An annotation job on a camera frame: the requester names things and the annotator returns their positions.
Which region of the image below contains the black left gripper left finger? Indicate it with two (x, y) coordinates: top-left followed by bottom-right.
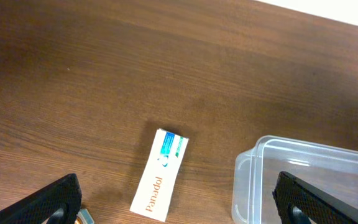
(0, 174), (82, 224)

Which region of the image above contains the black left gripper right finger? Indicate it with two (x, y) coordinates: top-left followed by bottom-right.
(272, 171), (358, 224)

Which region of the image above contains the clear plastic container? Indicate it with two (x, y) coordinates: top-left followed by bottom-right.
(232, 136), (358, 223)

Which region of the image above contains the small orange box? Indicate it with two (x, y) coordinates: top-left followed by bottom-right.
(75, 208), (95, 224)

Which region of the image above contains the white Panadol box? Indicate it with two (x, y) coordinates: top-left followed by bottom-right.
(130, 129), (189, 222)

